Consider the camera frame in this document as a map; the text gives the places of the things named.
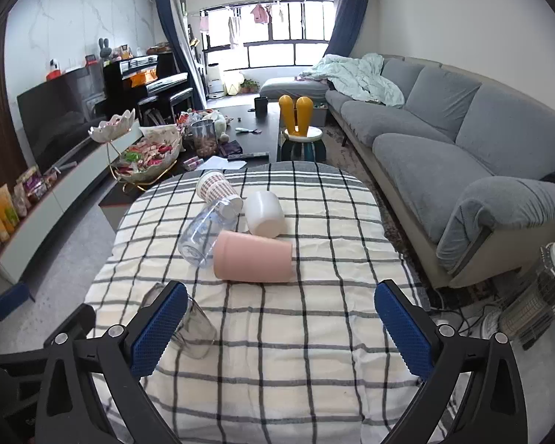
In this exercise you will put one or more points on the checkered tablecloth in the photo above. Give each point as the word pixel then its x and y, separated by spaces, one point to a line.
pixel 282 333

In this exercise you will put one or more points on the clear jar of nuts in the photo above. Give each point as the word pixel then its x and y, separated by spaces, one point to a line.
pixel 204 141

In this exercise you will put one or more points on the purple cloth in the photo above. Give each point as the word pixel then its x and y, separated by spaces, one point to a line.
pixel 231 149

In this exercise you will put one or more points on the orange snack bag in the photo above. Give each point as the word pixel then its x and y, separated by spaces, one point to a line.
pixel 2 212

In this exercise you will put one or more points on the black remote control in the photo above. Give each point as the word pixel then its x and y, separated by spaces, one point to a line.
pixel 247 155

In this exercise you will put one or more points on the pink hanging garment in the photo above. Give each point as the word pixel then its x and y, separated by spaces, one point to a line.
pixel 260 13

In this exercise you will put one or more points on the patterned paper cup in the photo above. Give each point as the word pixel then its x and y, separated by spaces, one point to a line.
pixel 212 187

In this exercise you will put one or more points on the clear glass cup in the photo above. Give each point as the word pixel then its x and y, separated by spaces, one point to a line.
pixel 196 328

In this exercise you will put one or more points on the clear plastic cup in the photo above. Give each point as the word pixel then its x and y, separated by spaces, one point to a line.
pixel 203 236

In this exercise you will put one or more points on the black mug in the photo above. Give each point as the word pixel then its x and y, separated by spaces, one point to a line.
pixel 261 106

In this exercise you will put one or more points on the grey rabbit figurine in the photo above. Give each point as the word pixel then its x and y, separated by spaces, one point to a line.
pixel 104 50

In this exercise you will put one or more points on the white floor appliance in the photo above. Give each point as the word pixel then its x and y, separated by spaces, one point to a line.
pixel 215 78

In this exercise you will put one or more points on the white television cabinet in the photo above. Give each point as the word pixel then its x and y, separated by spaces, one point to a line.
pixel 64 194

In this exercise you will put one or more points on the potted plant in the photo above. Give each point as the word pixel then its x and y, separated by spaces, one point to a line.
pixel 249 86

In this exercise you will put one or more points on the purple snack bag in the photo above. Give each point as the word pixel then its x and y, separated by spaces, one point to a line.
pixel 32 189

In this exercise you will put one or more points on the flat screen television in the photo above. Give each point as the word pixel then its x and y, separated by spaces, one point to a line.
pixel 55 115

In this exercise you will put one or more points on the grey sofa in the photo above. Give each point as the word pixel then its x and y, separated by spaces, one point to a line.
pixel 421 157

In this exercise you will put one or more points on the dark coffee table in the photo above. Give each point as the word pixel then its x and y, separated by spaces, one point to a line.
pixel 259 125

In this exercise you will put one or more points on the tiered snack dish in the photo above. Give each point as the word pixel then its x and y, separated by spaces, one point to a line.
pixel 150 152

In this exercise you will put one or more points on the white cup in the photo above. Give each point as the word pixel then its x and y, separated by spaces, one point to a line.
pixel 264 215

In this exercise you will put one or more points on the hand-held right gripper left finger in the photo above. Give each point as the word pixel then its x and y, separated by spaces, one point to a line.
pixel 159 328

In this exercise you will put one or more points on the white paper sheet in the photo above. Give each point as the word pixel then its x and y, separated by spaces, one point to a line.
pixel 217 163

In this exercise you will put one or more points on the yellow rabbit-ear stool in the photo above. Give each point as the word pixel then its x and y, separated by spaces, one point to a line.
pixel 298 115

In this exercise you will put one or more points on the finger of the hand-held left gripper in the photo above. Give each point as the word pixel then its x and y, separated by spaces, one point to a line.
pixel 32 354
pixel 9 301

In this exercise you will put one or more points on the black piano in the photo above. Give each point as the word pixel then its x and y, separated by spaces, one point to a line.
pixel 125 78

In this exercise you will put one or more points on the electric heater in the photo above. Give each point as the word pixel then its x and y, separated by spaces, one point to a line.
pixel 536 296

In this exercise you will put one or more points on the white hanging garment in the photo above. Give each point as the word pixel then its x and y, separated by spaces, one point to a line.
pixel 234 32

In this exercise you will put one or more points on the blue curtain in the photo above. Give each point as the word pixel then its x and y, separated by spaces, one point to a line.
pixel 349 14
pixel 175 37

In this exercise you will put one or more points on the black piano bench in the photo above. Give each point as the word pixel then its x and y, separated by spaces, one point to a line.
pixel 175 97

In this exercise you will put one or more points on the light green blanket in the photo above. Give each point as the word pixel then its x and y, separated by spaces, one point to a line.
pixel 360 78

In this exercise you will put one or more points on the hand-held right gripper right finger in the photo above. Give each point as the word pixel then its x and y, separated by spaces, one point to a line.
pixel 404 333

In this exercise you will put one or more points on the pink cup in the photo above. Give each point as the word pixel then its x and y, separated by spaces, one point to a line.
pixel 254 259

